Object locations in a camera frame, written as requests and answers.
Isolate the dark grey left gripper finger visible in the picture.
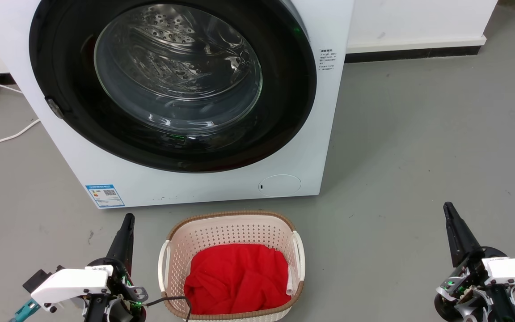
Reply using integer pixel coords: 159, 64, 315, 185
106, 213, 136, 274

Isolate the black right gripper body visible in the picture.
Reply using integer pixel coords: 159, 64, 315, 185
435, 247, 508, 298

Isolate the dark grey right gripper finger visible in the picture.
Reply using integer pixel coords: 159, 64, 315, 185
443, 202, 484, 268

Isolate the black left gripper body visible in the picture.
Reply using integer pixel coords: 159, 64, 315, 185
87, 257, 149, 322

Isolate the cream plastic laundry basket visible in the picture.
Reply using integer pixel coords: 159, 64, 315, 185
158, 211, 306, 322

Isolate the blue energy label sticker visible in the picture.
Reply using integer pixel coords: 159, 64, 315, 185
85, 184, 126, 209

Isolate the white front-load washing machine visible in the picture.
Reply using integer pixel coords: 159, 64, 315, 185
0, 0, 355, 209

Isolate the red cloth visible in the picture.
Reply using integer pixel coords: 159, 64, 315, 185
184, 244, 292, 315

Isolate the round white filter cover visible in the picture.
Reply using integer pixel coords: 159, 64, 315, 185
258, 174, 302, 198

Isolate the black round washer door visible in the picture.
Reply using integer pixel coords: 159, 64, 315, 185
29, 0, 317, 174

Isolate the steel washer drum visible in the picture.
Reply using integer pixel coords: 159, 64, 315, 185
94, 4, 263, 135

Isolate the white text sticker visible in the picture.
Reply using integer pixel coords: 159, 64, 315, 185
319, 48, 337, 72

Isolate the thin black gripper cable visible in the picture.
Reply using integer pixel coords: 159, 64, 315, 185
144, 296, 193, 322

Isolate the teal cable connector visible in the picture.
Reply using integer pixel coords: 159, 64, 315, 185
9, 299, 42, 322

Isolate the grey door latch handle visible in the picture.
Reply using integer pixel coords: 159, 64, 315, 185
46, 97, 65, 120

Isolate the black wall baseboard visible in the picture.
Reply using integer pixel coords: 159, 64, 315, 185
345, 45, 482, 64

